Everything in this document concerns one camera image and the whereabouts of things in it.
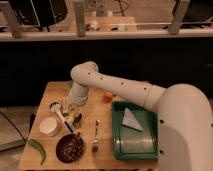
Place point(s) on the red orange tomato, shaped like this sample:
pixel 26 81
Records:
pixel 108 97

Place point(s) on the wooden board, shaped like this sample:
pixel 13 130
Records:
pixel 95 109

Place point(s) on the metal cup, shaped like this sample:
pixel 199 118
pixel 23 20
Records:
pixel 77 122

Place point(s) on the metal fork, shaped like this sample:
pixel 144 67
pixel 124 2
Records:
pixel 96 141

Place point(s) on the grey folded cloth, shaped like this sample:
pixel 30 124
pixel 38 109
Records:
pixel 130 121

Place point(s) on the green plastic tray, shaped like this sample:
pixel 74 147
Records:
pixel 129 143

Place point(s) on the white round container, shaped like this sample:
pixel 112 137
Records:
pixel 48 126

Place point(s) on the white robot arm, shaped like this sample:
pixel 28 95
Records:
pixel 184 113

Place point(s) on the dark brown bowl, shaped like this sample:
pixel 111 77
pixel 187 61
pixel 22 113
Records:
pixel 70 148

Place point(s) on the green chili pepper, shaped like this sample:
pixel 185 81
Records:
pixel 36 145

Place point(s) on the green translucent cup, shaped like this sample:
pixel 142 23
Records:
pixel 68 85

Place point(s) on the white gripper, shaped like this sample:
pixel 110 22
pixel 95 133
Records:
pixel 78 94

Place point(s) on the white handled measuring spoon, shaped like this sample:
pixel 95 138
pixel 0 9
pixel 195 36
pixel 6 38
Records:
pixel 56 108

